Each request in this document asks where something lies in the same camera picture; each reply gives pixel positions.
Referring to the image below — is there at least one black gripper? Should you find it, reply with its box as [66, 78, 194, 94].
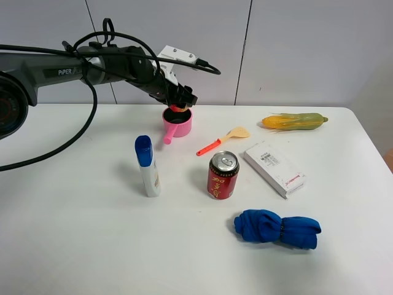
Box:
[127, 63, 197, 108]

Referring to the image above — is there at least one red yellow faceted ball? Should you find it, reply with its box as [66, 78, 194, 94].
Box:
[169, 104, 188, 112]

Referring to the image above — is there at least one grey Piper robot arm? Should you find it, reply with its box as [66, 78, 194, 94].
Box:
[1, 42, 197, 138]

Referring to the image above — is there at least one pink toy saucepan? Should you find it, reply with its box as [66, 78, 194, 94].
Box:
[162, 108, 193, 144]

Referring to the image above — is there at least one white bottle blue cap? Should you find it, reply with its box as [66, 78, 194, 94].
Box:
[134, 135, 161, 197]

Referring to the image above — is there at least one red drink can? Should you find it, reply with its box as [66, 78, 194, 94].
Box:
[207, 151, 239, 200]

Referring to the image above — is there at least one toy corn cob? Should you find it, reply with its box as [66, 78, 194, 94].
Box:
[261, 112, 329, 131]

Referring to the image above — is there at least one white cardboard box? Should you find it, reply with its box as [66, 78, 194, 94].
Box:
[243, 141, 306, 199]

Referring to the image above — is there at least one rolled blue cloth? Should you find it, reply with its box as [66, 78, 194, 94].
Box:
[233, 210, 322, 250]

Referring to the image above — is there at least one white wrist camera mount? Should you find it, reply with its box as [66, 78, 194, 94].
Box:
[157, 45, 198, 86]

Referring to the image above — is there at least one orange handled toy spatula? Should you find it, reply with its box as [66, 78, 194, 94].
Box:
[196, 127, 251, 156]

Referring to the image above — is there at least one black cable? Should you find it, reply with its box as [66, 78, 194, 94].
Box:
[0, 17, 222, 172]

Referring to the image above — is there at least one black hair tie band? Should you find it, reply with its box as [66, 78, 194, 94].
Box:
[279, 219, 286, 242]

